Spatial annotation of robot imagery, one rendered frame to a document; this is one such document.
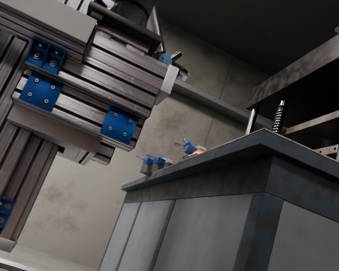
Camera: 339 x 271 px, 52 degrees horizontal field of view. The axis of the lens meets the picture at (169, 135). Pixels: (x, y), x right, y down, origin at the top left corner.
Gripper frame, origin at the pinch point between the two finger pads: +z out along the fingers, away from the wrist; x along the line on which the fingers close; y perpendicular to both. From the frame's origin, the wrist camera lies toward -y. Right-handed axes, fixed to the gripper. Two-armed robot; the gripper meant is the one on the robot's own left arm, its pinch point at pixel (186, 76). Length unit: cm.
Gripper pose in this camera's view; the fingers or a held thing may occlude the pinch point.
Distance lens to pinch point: 213.0
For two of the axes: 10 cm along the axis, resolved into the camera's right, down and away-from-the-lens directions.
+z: 6.6, 4.3, 6.2
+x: 6.3, 1.3, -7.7
